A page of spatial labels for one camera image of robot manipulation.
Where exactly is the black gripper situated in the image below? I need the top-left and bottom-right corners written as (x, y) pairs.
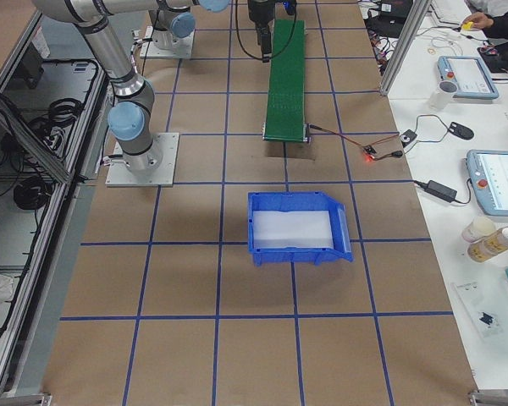
top-left (247, 0), bottom-right (274, 60)

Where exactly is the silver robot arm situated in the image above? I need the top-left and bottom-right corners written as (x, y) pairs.
top-left (149, 1), bottom-right (276, 63)
top-left (33, 1), bottom-right (228, 172)

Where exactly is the green conveyor belt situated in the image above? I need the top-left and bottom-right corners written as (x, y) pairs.
top-left (263, 19), bottom-right (308, 142)

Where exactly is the small red-lit sensor board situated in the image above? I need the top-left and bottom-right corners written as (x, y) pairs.
top-left (362, 145), bottom-right (377, 162)

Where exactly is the blue plastic bin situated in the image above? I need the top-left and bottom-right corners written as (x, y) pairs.
top-left (247, 191), bottom-right (354, 266)

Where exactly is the far teach pendant tablet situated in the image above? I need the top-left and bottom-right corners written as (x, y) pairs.
top-left (437, 56), bottom-right (500, 100)

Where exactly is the teach pendant tablet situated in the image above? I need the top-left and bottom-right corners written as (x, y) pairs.
top-left (437, 56), bottom-right (500, 100)
top-left (466, 150), bottom-right (508, 217)

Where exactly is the black computer mouse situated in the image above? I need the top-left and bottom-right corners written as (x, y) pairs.
top-left (448, 122), bottom-right (475, 140)

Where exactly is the black power adapter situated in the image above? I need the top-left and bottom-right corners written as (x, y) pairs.
top-left (424, 180), bottom-right (457, 203)

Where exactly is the near teach pendant tablet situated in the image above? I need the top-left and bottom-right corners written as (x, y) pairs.
top-left (466, 150), bottom-right (508, 217)

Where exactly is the white paper cup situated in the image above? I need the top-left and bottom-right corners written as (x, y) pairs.
top-left (461, 216), bottom-right (496, 243)

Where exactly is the yellow drink can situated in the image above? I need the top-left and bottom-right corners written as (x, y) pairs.
top-left (467, 226), bottom-right (508, 262)

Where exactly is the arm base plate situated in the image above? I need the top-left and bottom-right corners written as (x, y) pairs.
top-left (140, 25), bottom-right (195, 59)
top-left (106, 133), bottom-right (179, 187)

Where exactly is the aluminium frame post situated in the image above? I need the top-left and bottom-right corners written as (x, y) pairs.
top-left (379, 0), bottom-right (431, 96)

